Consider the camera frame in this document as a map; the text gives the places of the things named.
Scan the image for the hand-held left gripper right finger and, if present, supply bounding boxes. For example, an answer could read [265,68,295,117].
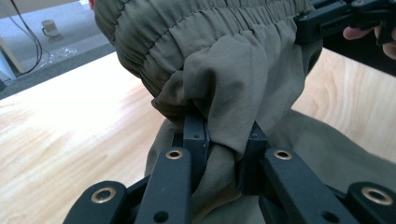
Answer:
[238,121,359,224]

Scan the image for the beige mug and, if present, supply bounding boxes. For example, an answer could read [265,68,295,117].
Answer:
[40,19,61,38]

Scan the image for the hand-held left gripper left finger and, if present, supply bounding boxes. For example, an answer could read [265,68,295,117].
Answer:
[134,113,209,224]

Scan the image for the clear plastic wrapper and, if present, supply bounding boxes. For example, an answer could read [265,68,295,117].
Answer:
[48,46,79,62]

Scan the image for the hanging black cable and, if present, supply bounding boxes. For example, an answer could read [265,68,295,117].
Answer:
[8,0,44,77]

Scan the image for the white upright panel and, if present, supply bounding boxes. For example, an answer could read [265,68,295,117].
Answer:
[0,36,26,82]

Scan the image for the olive green shorts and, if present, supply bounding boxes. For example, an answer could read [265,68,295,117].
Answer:
[92,0,396,224]

